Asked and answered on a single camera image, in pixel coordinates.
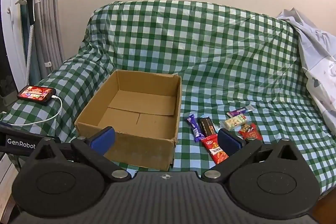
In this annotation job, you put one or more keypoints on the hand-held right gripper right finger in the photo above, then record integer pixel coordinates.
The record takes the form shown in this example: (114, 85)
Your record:
(231, 142)

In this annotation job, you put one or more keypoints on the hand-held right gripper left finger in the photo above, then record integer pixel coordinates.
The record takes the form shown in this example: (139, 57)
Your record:
(103, 140)

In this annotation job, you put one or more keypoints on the red snack packet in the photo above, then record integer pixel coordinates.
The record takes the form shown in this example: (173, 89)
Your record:
(214, 150)

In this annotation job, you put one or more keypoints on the green white rice cracker packet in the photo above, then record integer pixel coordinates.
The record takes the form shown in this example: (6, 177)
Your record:
(232, 122)

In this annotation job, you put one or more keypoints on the red black bar packet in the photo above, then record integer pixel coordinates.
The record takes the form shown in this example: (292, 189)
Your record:
(256, 134)

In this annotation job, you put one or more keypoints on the dark brown cracker packet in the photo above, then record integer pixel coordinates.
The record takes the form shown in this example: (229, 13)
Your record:
(206, 127)

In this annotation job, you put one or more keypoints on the purple white long packet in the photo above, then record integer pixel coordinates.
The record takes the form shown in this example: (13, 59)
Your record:
(240, 111)

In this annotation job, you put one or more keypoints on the purple chocolate bar packet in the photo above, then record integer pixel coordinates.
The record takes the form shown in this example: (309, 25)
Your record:
(194, 128)

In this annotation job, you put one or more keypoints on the brown cardboard box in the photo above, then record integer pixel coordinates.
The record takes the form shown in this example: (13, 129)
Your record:
(147, 150)

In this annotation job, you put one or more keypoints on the white side cabinet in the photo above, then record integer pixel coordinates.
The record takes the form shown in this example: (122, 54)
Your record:
(6, 176)

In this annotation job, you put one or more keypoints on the black smartphone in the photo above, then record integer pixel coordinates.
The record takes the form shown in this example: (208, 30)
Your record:
(35, 94)

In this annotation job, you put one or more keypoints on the white curtain clip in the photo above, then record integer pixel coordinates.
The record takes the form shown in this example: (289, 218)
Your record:
(48, 64)

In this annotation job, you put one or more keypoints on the green checked cloth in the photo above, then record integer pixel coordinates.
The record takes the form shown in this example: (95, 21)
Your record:
(223, 56)

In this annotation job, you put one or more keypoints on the grey curtain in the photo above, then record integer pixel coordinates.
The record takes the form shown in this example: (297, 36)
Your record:
(46, 29)

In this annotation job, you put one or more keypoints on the white patterned cloth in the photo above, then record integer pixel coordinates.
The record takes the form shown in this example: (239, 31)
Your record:
(320, 61)

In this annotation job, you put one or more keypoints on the white door frame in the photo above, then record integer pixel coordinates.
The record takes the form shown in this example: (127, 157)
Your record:
(13, 29)

